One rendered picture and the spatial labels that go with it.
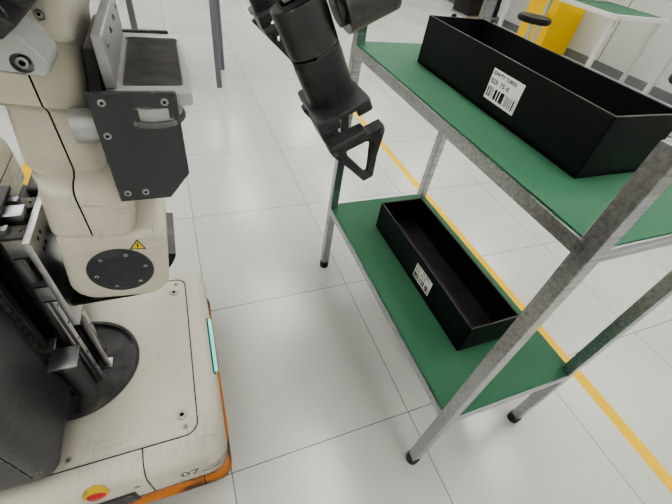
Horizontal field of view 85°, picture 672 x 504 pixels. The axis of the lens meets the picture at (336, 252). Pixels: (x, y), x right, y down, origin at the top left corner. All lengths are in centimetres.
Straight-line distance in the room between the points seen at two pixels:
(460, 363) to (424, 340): 12
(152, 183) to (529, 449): 139
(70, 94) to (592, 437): 173
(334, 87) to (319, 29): 6
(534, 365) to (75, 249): 116
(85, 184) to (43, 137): 8
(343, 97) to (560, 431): 144
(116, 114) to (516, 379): 110
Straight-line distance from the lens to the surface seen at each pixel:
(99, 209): 67
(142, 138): 57
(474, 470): 143
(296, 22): 42
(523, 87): 85
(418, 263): 121
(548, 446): 160
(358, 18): 44
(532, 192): 67
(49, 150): 67
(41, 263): 80
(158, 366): 114
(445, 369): 111
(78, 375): 99
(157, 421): 108
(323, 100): 45
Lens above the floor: 125
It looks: 44 degrees down
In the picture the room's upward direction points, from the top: 10 degrees clockwise
